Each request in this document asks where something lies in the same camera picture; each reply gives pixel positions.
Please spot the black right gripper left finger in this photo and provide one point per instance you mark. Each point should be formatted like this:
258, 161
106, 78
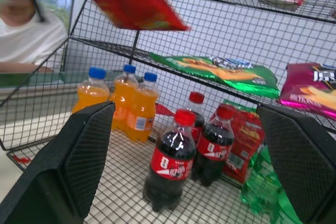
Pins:
65, 161

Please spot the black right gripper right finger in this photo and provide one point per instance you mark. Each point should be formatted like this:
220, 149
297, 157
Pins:
299, 161

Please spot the green conveyor belt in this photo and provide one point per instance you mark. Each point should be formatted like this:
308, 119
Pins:
29, 79

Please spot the green plastic bottle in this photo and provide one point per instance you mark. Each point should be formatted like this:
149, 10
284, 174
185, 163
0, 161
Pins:
265, 190

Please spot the magenta chip bag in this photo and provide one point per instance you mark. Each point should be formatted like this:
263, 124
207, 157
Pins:
309, 87

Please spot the orange soda bottle blue cap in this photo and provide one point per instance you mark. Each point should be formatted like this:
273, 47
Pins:
90, 90
141, 111
123, 95

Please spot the cola bottle red cap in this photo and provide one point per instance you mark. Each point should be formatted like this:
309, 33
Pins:
214, 148
197, 113
170, 161

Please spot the green chip bag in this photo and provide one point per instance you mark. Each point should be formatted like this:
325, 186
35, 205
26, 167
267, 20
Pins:
223, 73

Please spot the person in white shirt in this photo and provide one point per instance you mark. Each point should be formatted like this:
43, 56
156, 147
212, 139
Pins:
25, 24

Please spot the red chip bag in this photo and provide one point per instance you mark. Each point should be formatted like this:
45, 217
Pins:
131, 1

